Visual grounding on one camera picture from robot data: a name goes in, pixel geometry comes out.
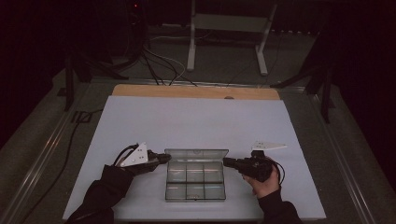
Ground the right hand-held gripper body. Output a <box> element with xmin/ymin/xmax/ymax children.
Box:
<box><xmin>232</xmin><ymin>140</ymin><xmax>288</xmax><ymax>184</ymax></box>

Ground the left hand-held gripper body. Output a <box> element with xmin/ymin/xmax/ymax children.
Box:
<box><xmin>120</xmin><ymin>142</ymin><xmax>158</xmax><ymax>176</ymax></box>

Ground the clear plastic compartment box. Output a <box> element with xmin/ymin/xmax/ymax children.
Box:
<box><xmin>163</xmin><ymin>148</ymin><xmax>230</xmax><ymax>203</ymax></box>

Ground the person's left hand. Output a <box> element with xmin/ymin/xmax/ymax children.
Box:
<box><xmin>132</xmin><ymin>163</ymin><xmax>159</xmax><ymax>177</ymax></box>

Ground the person's right hand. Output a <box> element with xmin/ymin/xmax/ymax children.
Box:
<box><xmin>242</xmin><ymin>163</ymin><xmax>282</xmax><ymax>200</ymax></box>

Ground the black tripod stand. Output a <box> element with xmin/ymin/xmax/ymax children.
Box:
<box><xmin>57</xmin><ymin>50</ymin><xmax>129</xmax><ymax>112</ymax></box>
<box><xmin>270</xmin><ymin>31</ymin><xmax>336</xmax><ymax>124</ymax></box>

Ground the black stand with red light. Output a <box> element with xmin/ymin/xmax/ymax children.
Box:
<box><xmin>123</xmin><ymin>0</ymin><xmax>148</xmax><ymax>63</ymax></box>

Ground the white metal stand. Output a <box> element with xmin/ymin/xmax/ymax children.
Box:
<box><xmin>186</xmin><ymin>0</ymin><xmax>278</xmax><ymax>77</ymax></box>

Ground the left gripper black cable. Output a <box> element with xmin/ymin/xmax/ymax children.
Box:
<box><xmin>113</xmin><ymin>143</ymin><xmax>139</xmax><ymax>166</ymax></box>

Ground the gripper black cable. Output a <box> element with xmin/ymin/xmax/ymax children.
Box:
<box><xmin>113</xmin><ymin>143</ymin><xmax>139</xmax><ymax>166</ymax></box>
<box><xmin>270</xmin><ymin>159</ymin><xmax>286</xmax><ymax>187</ymax></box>

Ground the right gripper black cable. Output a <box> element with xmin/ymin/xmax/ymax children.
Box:
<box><xmin>270</xmin><ymin>159</ymin><xmax>286</xmax><ymax>187</ymax></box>

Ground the long black floor cable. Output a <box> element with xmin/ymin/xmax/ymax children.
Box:
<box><xmin>21</xmin><ymin>108</ymin><xmax>104</xmax><ymax>224</ymax></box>

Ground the aluminium floor rail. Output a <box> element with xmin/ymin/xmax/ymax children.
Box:
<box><xmin>0</xmin><ymin>105</ymin><xmax>82</xmax><ymax>224</ymax></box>
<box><xmin>90</xmin><ymin>77</ymin><xmax>307</xmax><ymax>91</ymax></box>
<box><xmin>306</xmin><ymin>92</ymin><xmax>378</xmax><ymax>224</ymax></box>

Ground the black floor cable bundle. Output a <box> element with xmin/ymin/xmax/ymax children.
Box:
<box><xmin>140</xmin><ymin>46</ymin><xmax>198</xmax><ymax>88</ymax></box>

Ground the white floor cable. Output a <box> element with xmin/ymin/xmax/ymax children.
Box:
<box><xmin>148</xmin><ymin>35</ymin><xmax>187</xmax><ymax>79</ymax></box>

